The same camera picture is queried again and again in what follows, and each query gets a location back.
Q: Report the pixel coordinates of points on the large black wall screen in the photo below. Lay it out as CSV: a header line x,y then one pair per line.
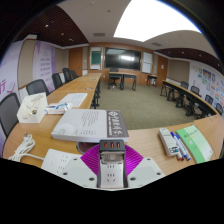
x,y
122,59

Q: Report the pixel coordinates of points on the black mesh office chair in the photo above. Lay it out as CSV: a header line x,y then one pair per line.
x,y
36,86
8,111

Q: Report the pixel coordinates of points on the white book with dark band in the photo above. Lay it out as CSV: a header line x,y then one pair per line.
x,y
85,124

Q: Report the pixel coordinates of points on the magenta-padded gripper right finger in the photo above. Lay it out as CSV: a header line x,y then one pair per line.
x,y
145,170

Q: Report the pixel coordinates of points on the small blue white packet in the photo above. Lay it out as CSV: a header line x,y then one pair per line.
x,y
57,108

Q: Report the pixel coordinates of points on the black desk chair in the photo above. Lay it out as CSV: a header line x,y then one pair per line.
x,y
114,76

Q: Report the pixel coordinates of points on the plain white whiteboard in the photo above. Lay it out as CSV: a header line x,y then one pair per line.
x,y
147,62

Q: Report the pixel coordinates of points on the bright ceiling light panel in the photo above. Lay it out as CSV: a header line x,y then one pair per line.
x,y
150,18

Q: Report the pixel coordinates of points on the black legged wooden desk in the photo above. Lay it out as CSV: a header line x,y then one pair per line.
x,y
122,79

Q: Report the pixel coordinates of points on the group of colourful wall posters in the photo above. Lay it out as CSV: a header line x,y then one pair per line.
x,y
210,83

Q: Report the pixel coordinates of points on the green tinted whiteboard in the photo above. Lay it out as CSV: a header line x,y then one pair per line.
x,y
96,57

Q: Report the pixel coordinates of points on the narrow wooden door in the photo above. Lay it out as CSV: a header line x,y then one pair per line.
x,y
162,70

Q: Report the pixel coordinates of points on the white power strip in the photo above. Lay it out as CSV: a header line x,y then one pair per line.
x,y
56,160

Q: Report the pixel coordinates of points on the wide wooden door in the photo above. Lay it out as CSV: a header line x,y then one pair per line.
x,y
75,61

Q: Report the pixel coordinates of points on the open white box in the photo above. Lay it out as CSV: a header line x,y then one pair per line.
x,y
30,108

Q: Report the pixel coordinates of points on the purple wall banner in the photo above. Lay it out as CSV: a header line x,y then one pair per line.
x,y
44,63

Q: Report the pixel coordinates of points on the white printed paper sheet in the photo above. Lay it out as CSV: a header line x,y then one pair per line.
x,y
74,99

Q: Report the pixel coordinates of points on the long curved wooden table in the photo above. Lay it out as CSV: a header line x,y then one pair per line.
x,y
186,98

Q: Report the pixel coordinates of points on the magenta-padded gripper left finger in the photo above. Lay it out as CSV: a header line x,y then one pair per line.
x,y
77,171

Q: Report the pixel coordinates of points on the row of black office chairs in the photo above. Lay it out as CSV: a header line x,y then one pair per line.
x,y
66,76
200,96

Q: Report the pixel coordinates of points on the green booklet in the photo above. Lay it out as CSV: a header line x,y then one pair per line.
x,y
195,143

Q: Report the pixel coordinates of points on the small wooden side desk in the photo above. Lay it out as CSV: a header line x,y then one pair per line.
x,y
151,79

